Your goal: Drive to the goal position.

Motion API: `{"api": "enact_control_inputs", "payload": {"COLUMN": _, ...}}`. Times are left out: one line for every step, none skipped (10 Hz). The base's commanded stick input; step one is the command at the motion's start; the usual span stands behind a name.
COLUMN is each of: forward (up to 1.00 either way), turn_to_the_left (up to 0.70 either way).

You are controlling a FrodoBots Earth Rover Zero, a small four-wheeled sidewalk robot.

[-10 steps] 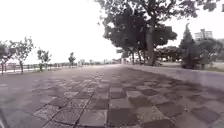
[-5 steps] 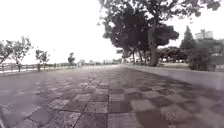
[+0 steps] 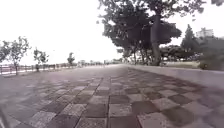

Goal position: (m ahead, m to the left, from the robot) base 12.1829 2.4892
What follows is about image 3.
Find grass strip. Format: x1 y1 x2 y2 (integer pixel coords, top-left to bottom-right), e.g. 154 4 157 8
159 60 203 70

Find pale tall building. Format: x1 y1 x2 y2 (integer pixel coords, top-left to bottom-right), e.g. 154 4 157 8
195 27 215 39

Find low grey concrete wall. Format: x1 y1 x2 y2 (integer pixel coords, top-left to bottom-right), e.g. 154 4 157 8
124 63 224 90

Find dark railing fence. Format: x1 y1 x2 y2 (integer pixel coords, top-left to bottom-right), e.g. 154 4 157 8
0 63 79 76

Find row of large trees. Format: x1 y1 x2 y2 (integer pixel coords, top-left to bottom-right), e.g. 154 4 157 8
97 0 224 71

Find checkered grey paved path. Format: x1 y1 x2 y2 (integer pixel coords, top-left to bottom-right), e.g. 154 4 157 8
0 64 224 128

